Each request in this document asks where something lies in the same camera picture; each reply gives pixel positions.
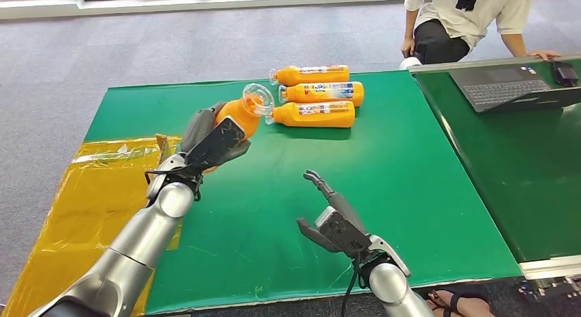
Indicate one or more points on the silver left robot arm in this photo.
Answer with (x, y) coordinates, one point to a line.
(131, 251)

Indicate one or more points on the person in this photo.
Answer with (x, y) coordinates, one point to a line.
(463, 15)

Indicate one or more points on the black power adapter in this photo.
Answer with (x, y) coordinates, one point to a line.
(565, 73)

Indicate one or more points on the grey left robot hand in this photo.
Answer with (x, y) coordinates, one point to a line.
(213, 145)

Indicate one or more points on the yellow taped cardboard box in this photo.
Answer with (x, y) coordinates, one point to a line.
(90, 206)

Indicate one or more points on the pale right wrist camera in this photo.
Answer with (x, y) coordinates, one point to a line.
(390, 253)

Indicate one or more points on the white shoe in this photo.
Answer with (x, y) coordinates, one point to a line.
(410, 62)

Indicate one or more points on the person's right forearm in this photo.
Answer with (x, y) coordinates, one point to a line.
(410, 24)

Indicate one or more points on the person's right hand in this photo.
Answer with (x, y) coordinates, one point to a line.
(407, 47)

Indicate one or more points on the person's foot in black sandal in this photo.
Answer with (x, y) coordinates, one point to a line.
(458, 303)

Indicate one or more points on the orange plastic bottle clear cap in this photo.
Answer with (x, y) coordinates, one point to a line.
(322, 93)
(313, 74)
(243, 115)
(317, 116)

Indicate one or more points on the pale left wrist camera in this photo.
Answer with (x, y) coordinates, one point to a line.
(156, 179)

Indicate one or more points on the dark grey laptop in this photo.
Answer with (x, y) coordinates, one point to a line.
(499, 86)

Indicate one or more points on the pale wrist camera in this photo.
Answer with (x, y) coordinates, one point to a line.
(156, 179)
(390, 253)

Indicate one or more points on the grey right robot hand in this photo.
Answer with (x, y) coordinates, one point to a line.
(342, 233)

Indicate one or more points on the person's left forearm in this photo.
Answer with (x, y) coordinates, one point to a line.
(515, 45)

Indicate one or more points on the silver framed green table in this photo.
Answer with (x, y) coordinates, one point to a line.
(508, 170)

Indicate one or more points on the person's left hand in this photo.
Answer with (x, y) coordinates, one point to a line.
(544, 55)

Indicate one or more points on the green table mat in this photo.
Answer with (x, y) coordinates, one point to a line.
(399, 179)

